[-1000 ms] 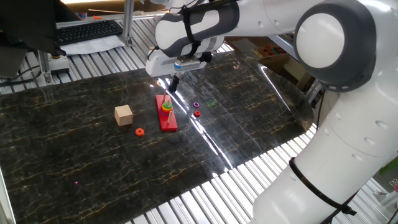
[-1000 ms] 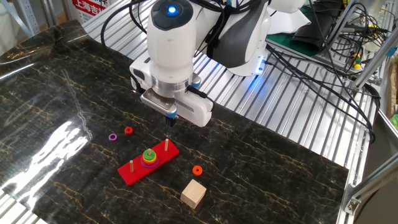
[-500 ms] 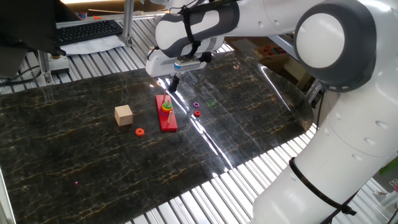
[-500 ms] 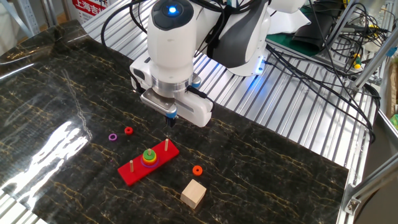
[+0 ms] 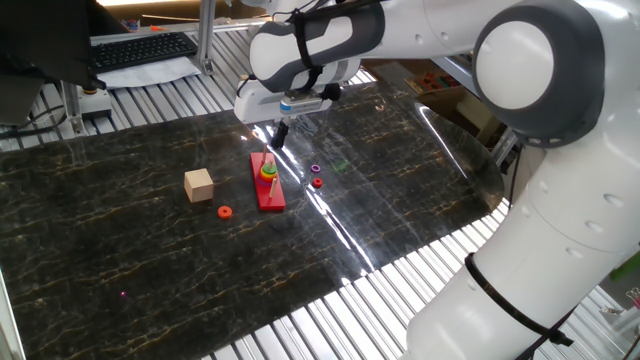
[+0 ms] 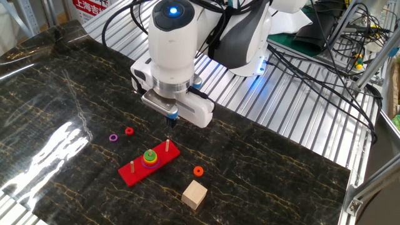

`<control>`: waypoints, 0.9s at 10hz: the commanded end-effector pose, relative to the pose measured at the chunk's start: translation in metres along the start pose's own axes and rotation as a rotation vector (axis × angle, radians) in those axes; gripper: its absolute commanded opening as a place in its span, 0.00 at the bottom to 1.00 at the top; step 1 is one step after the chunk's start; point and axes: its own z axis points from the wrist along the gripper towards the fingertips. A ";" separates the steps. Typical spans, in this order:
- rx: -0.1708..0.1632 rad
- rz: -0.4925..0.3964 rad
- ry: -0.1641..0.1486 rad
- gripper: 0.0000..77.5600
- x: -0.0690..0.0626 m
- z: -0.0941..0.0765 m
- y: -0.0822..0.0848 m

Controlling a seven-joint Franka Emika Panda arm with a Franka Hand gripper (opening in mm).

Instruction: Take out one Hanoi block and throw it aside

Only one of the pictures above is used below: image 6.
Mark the grey perforated shelf post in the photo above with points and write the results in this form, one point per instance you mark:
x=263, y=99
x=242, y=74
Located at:
x=28, y=17

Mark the aluminium table corner frame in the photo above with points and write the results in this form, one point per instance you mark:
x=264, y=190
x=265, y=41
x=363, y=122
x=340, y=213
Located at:
x=375, y=176

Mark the black bag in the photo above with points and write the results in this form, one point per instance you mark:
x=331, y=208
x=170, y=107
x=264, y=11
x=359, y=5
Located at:
x=315, y=34

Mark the aluminium post with blue clip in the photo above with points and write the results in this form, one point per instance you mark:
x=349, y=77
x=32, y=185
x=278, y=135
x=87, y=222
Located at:
x=376, y=62

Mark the silver gripper-mounted camera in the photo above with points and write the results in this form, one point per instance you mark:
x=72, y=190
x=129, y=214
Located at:
x=157, y=104

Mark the slanted aluminium profile post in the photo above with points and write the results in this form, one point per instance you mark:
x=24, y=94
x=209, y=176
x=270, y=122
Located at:
x=343, y=24

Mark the green cutting mat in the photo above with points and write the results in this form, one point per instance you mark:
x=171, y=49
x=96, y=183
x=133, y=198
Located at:
x=287, y=47

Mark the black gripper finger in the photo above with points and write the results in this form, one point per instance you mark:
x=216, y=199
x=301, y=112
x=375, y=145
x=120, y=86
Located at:
x=173, y=123
x=169, y=122

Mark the red white printed sign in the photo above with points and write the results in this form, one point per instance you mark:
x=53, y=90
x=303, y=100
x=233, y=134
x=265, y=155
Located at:
x=90, y=11

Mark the white sheet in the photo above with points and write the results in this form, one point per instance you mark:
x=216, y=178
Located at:
x=293, y=23

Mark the red Hanoi base with pegs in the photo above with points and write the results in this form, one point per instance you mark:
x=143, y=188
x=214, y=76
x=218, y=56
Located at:
x=137, y=178

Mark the grey metal brace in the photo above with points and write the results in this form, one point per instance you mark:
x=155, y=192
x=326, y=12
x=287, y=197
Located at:
x=15, y=17

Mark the brown cardboard panel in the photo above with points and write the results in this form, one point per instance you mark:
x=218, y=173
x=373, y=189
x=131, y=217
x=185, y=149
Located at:
x=396, y=90

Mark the blue clip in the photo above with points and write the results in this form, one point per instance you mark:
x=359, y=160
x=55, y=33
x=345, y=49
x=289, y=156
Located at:
x=393, y=52

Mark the black marble pattern mat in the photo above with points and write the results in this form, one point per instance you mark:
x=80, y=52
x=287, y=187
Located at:
x=250, y=162

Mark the green item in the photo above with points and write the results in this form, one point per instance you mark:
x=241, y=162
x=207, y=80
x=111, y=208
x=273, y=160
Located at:
x=397, y=122

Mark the plain wooden cube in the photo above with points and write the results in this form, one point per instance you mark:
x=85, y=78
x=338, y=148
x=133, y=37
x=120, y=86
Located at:
x=193, y=195

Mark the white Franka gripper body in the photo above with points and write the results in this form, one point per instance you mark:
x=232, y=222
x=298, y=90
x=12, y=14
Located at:
x=197, y=112

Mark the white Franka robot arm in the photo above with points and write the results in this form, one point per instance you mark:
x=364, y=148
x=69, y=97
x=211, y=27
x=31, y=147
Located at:
x=172, y=47

